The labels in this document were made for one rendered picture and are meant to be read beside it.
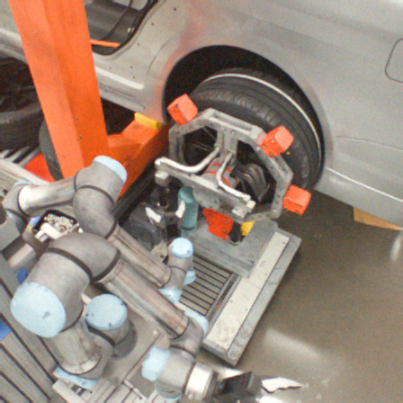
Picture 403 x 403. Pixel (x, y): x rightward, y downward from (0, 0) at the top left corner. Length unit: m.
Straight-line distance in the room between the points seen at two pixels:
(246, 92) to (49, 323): 1.16
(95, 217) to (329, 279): 1.70
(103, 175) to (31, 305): 0.53
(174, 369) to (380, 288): 1.88
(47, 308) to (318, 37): 1.19
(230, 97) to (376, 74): 0.52
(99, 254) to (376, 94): 1.08
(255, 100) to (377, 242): 1.49
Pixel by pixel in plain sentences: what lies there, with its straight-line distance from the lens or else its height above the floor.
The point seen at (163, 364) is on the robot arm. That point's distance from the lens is 1.07.
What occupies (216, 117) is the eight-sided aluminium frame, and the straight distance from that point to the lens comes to 1.76.
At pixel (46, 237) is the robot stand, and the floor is 0.76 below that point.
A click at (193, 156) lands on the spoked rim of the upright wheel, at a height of 0.74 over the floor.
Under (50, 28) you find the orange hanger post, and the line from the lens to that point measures 1.50.
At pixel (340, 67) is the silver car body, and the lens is 1.64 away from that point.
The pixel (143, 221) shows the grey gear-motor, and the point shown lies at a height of 0.40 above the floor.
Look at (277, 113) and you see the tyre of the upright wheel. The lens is 1.75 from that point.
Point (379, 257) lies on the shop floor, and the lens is 2.87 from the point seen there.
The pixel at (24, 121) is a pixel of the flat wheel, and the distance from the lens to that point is 2.83.
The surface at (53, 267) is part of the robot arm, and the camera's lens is 0.96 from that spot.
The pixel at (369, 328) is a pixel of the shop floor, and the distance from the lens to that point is 2.63.
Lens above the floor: 2.27
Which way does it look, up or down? 52 degrees down
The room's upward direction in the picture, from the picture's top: 3 degrees clockwise
